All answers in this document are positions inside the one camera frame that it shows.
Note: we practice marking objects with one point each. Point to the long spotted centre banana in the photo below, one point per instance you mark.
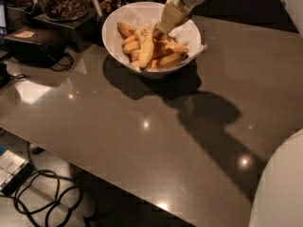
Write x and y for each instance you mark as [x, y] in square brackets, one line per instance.
[146, 46]

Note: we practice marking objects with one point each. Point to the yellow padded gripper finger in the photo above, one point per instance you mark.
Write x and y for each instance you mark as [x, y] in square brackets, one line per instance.
[184, 20]
[173, 12]

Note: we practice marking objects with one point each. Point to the banana at bowl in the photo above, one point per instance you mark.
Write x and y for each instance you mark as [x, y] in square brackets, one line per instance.
[125, 29]
[167, 62]

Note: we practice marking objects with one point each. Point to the banana at bowl front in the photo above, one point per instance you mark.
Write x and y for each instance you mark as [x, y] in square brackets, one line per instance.
[167, 62]

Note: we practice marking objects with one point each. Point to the white ceramic bowl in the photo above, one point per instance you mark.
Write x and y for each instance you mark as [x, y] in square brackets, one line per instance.
[112, 39]

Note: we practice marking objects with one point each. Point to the dark metal jar stand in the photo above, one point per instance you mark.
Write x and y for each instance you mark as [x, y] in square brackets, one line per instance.
[79, 34]

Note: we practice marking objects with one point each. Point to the banana at bowl back left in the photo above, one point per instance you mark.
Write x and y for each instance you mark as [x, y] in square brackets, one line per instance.
[125, 29]

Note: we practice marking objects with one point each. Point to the white box on floor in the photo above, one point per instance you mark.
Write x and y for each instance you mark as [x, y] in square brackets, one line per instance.
[14, 170]

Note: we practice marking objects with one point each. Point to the black device at left edge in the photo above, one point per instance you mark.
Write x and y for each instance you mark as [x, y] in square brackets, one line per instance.
[4, 75]

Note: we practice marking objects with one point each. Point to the black card terminal device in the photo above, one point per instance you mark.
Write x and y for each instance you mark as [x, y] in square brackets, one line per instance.
[36, 47]

